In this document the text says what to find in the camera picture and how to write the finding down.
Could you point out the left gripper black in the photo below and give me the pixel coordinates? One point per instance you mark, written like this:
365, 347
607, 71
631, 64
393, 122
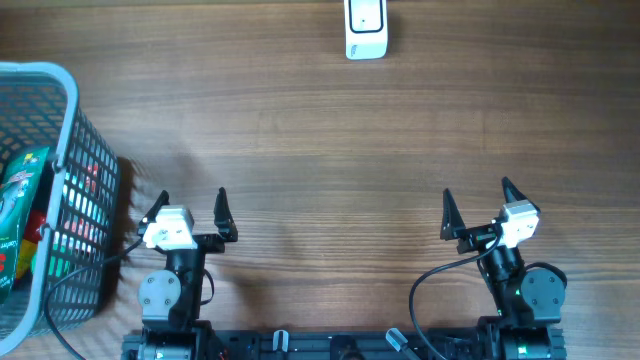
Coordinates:
223, 222

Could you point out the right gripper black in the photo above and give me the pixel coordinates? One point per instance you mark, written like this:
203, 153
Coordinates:
473, 237

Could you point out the red yellow sauce bottle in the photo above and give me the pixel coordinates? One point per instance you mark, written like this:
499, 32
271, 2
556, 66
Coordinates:
29, 244

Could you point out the green 3M gloves packet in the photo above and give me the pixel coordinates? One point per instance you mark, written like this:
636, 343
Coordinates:
19, 188

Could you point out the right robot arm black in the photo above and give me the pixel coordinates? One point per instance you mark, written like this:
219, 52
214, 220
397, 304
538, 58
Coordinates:
528, 297

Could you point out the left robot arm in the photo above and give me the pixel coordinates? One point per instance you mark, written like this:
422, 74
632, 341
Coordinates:
171, 298

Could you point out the white barcode scanner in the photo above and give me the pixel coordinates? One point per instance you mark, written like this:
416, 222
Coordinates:
366, 29

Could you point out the grey plastic mesh basket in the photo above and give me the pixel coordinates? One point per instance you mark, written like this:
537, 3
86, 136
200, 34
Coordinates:
40, 107

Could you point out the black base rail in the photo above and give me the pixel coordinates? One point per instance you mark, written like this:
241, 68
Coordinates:
340, 345

